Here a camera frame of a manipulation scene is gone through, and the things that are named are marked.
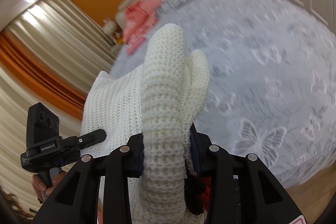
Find cream knitted sweater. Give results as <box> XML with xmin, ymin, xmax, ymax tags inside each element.
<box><xmin>81</xmin><ymin>24</ymin><xmax>210</xmax><ymax>223</ymax></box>

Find red and black clothing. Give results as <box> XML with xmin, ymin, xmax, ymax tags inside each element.
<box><xmin>184</xmin><ymin>174</ymin><xmax>211</xmax><ymax>215</ymax></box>

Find person's left hand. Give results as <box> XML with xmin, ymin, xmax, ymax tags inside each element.
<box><xmin>31</xmin><ymin>171</ymin><xmax>67</xmax><ymax>201</ymax></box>

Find beige and orange curtain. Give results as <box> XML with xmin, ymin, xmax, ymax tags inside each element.
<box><xmin>1</xmin><ymin>0</ymin><xmax>114</xmax><ymax>210</ymax></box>

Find grey butterfly bedspread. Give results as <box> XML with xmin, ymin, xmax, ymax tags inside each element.
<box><xmin>109</xmin><ymin>0</ymin><xmax>336</xmax><ymax>189</ymax></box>

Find pink garment on bed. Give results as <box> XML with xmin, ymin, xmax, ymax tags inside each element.
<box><xmin>122</xmin><ymin>0</ymin><xmax>162</xmax><ymax>55</ymax></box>

